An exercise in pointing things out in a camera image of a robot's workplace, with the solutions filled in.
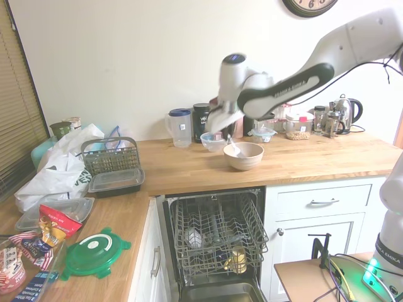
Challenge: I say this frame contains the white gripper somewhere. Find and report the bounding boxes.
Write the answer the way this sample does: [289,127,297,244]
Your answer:
[205,99,246,141]

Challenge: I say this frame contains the white spoon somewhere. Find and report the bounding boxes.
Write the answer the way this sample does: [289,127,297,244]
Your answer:
[227,136,246,159]

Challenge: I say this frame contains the steel dishwasher door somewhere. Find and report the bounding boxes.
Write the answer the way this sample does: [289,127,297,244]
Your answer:
[178,281,269,302]

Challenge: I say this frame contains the clear plastic bowl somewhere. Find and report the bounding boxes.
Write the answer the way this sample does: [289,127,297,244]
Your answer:
[200,131,230,153]

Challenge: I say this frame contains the black supplement tub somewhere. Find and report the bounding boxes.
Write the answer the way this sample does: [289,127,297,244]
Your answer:
[192,103,212,144]

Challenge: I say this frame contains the beige bowl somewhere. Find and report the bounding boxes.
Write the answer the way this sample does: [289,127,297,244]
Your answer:
[223,142,265,172]

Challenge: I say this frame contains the glass container with blue lid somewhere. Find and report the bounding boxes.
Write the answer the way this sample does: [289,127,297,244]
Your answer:
[250,126,278,144]

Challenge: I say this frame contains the clear pitcher with blue lid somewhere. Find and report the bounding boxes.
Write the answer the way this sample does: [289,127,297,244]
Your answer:
[164,108,193,149]

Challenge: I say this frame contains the nut container with white lid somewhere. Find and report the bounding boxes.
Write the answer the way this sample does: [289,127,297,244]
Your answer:
[285,112,315,141]

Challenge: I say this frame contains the jar with black lid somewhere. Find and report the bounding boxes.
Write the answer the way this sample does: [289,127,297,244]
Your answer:
[312,105,327,137]

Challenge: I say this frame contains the glass french press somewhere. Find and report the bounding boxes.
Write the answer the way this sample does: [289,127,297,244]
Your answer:
[324,101,346,139]

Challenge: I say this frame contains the clear glass in rack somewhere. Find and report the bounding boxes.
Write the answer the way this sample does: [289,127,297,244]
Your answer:
[183,226,205,250]

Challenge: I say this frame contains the clear zip bag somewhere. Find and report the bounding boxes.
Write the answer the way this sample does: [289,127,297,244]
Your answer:
[103,125,132,149]

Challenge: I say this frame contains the grey cutlery basket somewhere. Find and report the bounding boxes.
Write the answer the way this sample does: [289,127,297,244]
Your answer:
[80,136,140,177]

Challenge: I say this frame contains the stainless steel electric kettle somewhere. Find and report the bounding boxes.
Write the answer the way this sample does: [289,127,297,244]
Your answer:
[332,94,364,136]

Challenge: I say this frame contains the black meal container clear lid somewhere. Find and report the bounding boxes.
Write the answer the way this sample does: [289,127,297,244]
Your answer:
[14,197,96,234]
[87,167,146,199]

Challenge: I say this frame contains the yellow mug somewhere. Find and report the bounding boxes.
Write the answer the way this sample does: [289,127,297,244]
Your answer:
[224,245,249,274]

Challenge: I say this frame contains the white base cabinet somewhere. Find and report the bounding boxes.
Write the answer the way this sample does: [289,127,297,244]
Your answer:
[127,194,168,302]
[263,175,389,302]

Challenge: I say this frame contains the black C-clamp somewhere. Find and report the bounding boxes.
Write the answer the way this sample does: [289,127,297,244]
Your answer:
[307,232,332,271]

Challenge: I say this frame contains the white and brown cup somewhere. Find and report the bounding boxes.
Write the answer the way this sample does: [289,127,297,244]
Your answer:
[61,116,82,132]

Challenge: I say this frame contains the dark green cup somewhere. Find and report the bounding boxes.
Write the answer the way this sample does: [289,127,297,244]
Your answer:
[49,121,75,142]

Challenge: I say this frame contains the wooden robot mounting table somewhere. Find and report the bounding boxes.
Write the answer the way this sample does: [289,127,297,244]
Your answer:
[273,250,403,302]

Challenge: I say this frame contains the white plastic shopping bag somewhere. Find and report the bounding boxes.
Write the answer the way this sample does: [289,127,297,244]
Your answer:
[14,123,107,214]

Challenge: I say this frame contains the green round container lid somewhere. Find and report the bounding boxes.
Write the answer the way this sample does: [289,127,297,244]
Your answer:
[59,226,132,282]

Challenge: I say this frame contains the teal plastic container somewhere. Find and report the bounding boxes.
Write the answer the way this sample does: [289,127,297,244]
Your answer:
[30,138,60,170]

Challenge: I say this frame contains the red and yellow snack bag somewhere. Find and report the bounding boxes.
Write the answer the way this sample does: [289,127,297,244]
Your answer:
[38,204,84,250]

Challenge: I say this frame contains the brown window blind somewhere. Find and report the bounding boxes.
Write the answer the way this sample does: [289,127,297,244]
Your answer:
[0,0,52,203]

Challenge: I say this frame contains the glass baking dish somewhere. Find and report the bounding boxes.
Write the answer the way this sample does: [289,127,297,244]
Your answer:
[0,232,69,302]

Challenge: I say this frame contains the red striped popcorn packet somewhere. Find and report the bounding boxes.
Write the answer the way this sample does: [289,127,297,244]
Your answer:
[8,230,55,271]

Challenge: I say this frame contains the blue snack packet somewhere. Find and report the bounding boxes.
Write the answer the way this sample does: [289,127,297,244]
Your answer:
[29,271,61,300]

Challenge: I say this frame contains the pink snack pouch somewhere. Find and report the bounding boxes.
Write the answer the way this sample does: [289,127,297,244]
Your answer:
[0,247,28,294]

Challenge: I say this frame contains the grey wire dishwasher rack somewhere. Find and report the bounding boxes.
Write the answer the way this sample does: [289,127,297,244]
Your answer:
[169,191,270,278]

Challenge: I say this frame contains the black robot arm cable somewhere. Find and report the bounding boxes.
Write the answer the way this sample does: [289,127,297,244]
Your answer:
[282,50,403,107]

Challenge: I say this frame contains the silver drawer handle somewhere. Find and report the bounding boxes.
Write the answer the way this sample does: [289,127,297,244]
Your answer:
[307,198,341,208]
[150,246,162,278]

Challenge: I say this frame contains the black round wall clock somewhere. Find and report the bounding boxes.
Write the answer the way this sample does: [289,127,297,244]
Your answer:
[281,0,340,18]

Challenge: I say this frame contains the coloured robot base wires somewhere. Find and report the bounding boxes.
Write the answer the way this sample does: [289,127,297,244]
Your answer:
[326,252,403,302]

